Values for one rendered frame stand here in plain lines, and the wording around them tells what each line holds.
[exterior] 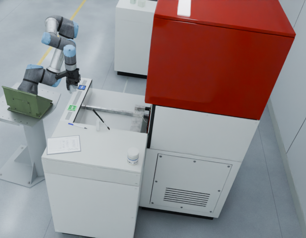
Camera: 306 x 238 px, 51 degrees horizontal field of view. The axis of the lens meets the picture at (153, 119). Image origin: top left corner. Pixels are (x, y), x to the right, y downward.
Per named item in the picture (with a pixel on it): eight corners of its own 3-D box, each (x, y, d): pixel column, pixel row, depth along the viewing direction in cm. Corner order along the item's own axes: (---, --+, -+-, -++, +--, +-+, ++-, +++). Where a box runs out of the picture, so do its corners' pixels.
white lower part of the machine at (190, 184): (212, 155, 346) (233, 95, 292) (216, 223, 284) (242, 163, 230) (148, 146, 347) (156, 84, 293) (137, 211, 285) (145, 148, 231)
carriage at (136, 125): (144, 110, 258) (145, 107, 256) (138, 142, 230) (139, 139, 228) (134, 109, 258) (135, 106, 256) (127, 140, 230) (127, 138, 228)
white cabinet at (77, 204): (146, 159, 332) (154, 97, 278) (131, 249, 259) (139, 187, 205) (85, 150, 332) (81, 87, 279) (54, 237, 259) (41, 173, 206)
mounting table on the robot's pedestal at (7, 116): (-13, 126, 249) (-17, 113, 241) (19, 94, 282) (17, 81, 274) (40, 140, 243) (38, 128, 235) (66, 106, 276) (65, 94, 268)
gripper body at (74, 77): (77, 87, 216) (76, 72, 208) (65, 85, 216) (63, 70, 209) (80, 80, 222) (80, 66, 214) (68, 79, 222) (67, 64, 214)
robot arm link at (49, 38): (46, 8, 237) (45, 30, 199) (61, 13, 242) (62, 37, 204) (41, 22, 242) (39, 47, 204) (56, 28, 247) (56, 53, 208)
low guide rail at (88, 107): (148, 116, 257) (148, 114, 255) (148, 118, 256) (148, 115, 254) (86, 107, 258) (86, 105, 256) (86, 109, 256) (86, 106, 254)
